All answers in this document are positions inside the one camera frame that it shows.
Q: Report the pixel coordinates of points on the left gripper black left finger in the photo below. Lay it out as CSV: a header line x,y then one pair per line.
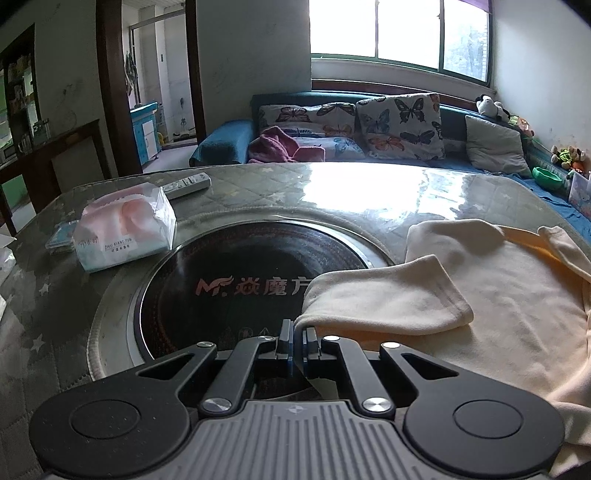
x,y
128,423

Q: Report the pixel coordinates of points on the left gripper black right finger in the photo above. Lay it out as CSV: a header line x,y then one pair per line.
x,y
455,420

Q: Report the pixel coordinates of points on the cream white garment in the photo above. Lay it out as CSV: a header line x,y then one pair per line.
x,y
506,303

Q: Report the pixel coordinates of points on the round black induction cooktop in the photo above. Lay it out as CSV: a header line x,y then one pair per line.
x,y
234,283

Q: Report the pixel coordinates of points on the small blue card pack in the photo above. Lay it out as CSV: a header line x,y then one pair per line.
x,y
62,239

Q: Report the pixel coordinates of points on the pink tissue pack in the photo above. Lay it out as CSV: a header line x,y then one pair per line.
x,y
124,226

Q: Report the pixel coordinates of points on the clear plastic storage box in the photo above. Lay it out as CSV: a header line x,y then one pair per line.
x,y
580,194

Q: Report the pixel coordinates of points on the white remote control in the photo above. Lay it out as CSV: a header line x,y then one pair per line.
x,y
187,186

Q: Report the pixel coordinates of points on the green plastic basin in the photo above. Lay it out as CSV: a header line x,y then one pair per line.
x,y
546,179

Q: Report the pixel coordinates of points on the dark wooden cabinet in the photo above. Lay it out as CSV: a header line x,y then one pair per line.
x,y
33,149

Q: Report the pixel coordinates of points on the grey cushion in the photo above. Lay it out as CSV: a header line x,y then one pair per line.
x,y
495,148

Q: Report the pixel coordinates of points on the stuffed toys pile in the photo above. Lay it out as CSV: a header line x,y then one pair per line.
x,y
571,159

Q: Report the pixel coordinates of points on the blue white small cabinet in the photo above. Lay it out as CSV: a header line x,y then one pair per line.
x,y
143,120

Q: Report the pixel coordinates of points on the butterfly pillow right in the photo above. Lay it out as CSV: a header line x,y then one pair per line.
x,y
402,127

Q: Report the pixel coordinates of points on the butterfly pillow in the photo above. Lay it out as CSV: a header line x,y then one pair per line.
x,y
336,119
402,127

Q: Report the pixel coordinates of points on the magenta garment on sofa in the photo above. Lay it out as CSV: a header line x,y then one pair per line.
x,y
275,146

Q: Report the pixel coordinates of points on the panda plush toy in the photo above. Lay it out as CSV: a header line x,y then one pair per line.
x,y
487,107

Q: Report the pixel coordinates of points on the butterfly pillow left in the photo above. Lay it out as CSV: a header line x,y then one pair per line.
x,y
336,119

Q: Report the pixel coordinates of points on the blue corner sofa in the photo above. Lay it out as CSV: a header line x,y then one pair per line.
x,y
229,143

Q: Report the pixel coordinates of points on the window with green frame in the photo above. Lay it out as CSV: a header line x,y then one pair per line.
x,y
449,37

